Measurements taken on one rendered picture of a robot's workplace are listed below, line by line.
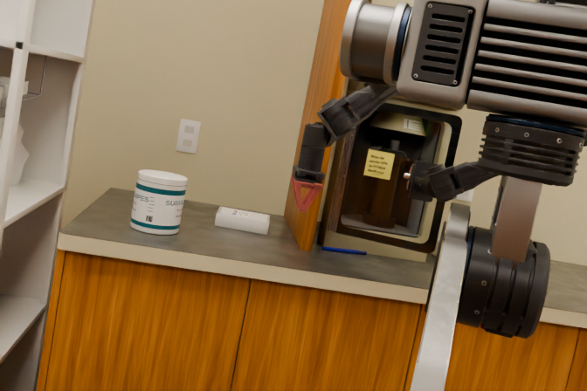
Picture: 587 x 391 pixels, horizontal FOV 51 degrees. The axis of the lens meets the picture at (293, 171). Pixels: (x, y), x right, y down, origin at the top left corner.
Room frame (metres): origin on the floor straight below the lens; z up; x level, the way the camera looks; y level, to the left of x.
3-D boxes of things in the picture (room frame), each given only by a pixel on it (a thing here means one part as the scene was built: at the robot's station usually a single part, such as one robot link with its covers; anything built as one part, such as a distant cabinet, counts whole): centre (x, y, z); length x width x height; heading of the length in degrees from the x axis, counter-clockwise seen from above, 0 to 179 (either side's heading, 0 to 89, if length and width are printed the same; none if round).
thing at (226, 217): (1.85, 0.12, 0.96); 0.16 x 0.12 x 0.04; 93
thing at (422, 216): (1.75, -0.29, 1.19); 0.30 x 0.01 x 0.40; 78
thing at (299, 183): (1.44, -0.04, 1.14); 0.07 x 0.07 x 0.09; 8
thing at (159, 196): (1.61, 0.34, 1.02); 0.13 x 0.13 x 0.15
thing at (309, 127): (1.45, -0.04, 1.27); 0.07 x 0.06 x 0.07; 165
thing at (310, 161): (1.45, -0.04, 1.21); 0.10 x 0.07 x 0.07; 8
